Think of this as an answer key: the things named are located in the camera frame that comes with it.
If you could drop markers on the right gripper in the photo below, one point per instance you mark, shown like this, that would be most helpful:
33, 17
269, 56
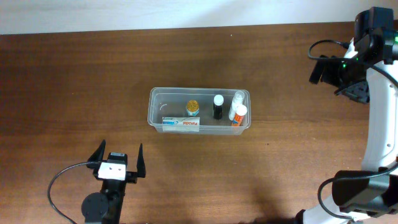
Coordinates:
327, 70

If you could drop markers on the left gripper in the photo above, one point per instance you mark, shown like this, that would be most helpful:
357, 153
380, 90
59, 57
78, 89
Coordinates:
132, 177

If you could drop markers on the white Panadol box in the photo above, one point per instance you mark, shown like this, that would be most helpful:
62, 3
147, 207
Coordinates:
185, 124

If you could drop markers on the clear plastic container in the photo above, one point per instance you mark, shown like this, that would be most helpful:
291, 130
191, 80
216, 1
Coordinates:
172, 102

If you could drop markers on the small gold-lid balm jar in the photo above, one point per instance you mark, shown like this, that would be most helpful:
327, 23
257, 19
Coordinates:
192, 108

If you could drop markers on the orange tube white cap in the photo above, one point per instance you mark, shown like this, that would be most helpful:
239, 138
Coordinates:
240, 113

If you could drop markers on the white spray bottle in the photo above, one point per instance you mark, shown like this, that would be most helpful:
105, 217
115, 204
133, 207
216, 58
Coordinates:
236, 101

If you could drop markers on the dark bottle white cap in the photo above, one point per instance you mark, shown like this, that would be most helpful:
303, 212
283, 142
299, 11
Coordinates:
218, 101

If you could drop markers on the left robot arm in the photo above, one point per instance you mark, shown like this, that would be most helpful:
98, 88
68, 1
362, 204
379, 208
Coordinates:
105, 206

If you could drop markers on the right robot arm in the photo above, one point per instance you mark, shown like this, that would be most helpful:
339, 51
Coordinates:
366, 74

